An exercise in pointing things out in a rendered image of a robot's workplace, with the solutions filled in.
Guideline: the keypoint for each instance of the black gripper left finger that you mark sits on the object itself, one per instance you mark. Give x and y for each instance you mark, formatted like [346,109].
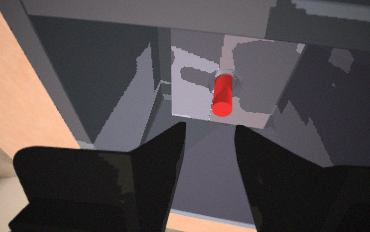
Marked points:
[142,181]

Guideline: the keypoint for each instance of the white flat plate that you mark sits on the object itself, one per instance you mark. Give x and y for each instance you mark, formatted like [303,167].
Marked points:
[259,68]

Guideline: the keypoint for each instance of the red peg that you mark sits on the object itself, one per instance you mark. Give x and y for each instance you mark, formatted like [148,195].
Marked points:
[222,99]

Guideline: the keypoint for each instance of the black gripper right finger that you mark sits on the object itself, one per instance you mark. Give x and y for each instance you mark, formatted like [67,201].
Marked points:
[288,193]

